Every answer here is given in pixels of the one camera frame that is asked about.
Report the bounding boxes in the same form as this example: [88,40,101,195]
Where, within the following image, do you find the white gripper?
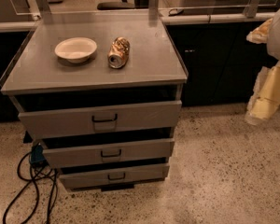
[245,19,280,125]

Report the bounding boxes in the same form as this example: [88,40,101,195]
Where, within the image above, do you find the grey drawer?
[59,163,169,189]
[19,101,181,139]
[41,138,175,169]

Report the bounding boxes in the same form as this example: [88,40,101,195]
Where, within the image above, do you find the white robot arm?
[245,8,280,125]

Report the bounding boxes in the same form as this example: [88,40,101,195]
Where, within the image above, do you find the grey bottom drawer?
[59,163,169,189]

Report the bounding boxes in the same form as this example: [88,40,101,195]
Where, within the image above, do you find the grey drawer cabinet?
[0,10,188,190]

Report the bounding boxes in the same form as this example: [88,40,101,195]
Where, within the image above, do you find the grey top drawer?
[19,101,181,139]

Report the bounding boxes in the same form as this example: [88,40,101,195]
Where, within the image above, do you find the dark counter with ledge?
[0,11,276,121]

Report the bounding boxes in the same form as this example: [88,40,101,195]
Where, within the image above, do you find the crushed golden soda can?
[107,37,130,69]

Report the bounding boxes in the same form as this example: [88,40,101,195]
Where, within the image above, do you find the black office chair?
[97,0,134,10]

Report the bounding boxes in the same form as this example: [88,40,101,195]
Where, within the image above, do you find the white bowl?
[54,37,97,63]

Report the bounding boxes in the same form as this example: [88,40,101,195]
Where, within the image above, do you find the blue power box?
[29,145,48,168]

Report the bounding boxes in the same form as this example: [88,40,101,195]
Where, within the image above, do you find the black floor cables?
[1,151,60,224]

